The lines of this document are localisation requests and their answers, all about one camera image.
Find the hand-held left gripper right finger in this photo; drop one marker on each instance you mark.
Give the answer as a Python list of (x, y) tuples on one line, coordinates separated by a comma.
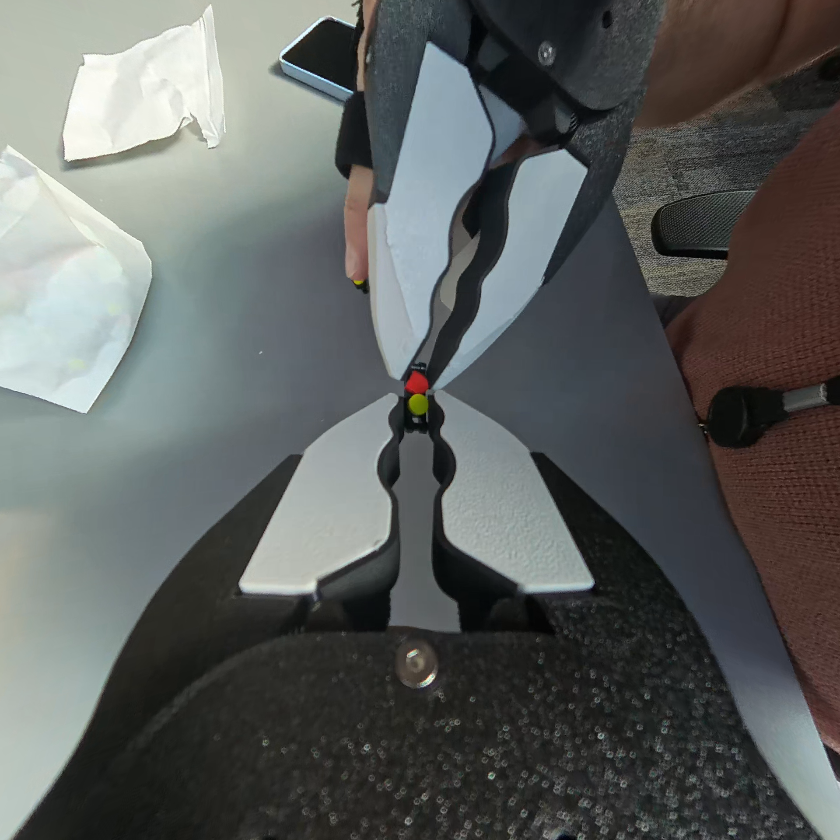
[(512, 518)]

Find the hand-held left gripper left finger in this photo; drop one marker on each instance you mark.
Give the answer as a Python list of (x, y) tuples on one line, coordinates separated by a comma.
[(321, 518)]

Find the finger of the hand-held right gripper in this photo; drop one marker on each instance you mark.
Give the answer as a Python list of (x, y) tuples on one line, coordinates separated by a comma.
[(531, 229), (426, 197)]

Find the person's right hand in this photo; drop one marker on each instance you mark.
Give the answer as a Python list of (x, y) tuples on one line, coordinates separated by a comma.
[(358, 223)]

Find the grey mesh chair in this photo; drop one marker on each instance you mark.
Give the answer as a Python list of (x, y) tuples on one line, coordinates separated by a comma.
[(702, 223)]

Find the light blue phone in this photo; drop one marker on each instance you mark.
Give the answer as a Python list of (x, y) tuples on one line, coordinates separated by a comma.
[(321, 52)]

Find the black knob grey stem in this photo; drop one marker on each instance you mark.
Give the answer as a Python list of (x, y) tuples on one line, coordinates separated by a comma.
[(741, 417)]

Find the flat white paper bag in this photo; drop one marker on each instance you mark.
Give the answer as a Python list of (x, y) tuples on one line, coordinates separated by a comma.
[(131, 98)]

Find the crumpled white paper bag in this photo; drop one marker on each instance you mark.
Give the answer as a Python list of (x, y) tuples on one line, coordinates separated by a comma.
[(59, 295)]

